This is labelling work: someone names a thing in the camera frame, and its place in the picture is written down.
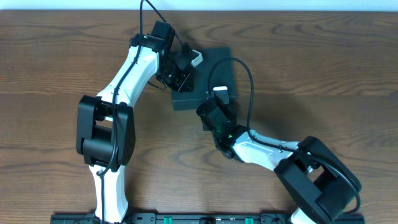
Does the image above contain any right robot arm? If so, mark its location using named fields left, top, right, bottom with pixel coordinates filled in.
left=196, top=98, right=362, bottom=223

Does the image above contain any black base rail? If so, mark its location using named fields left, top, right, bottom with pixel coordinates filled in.
left=50, top=211, right=365, bottom=224

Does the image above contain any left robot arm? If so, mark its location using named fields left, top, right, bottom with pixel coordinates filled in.
left=76, top=21, right=203, bottom=223

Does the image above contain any black box with lid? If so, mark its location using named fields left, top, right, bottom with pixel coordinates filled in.
left=172, top=47, right=237, bottom=111

